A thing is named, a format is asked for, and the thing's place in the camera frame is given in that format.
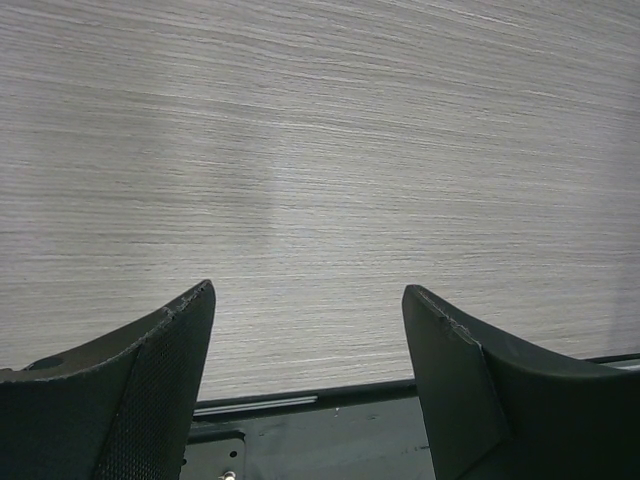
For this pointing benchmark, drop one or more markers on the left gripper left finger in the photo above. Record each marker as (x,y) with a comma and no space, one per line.
(117,407)

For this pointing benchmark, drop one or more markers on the aluminium front rail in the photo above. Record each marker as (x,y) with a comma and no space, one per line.
(340,398)

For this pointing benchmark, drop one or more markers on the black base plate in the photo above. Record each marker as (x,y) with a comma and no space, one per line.
(373,441)

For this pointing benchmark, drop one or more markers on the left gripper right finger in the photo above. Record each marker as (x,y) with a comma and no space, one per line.
(456,357)

